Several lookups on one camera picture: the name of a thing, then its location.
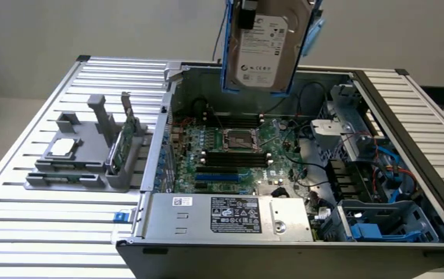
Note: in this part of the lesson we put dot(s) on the black expansion slot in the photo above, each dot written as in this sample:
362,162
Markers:
218,169

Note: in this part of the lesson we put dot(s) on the green RAM stick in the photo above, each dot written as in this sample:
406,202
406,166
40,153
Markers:
64,177
75,166

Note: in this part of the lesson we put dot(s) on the blue case latch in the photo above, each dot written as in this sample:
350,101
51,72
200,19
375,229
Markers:
120,217

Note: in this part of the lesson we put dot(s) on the grey metal disk bay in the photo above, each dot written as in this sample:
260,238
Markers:
385,221

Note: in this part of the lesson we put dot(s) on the silver chipset heatsink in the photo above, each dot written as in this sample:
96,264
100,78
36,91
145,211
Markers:
270,191

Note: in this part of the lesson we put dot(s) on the green graphics card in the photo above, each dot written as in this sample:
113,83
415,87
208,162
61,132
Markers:
123,139

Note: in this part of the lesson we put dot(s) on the silver CPU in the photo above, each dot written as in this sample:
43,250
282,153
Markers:
63,147

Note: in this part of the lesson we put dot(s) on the hard disk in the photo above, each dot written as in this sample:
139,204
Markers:
262,55

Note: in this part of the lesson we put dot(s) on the blue expansion slot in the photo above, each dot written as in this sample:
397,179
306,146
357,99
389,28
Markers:
222,176

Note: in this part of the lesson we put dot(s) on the CPU socket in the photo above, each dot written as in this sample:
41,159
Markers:
240,141

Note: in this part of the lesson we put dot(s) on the green motherboard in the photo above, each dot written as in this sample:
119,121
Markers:
240,151

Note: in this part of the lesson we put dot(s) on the grey parts rack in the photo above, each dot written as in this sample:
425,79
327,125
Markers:
85,151

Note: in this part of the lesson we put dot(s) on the black RAM slots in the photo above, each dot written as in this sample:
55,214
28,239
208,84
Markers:
235,117
236,157

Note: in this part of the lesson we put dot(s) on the open black PC case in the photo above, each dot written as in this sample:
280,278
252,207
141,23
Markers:
244,255

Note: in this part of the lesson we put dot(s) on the silver metal drive cage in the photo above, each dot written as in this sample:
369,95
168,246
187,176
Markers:
342,130

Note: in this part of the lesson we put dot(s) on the silver power supply unit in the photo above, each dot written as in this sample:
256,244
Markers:
226,218

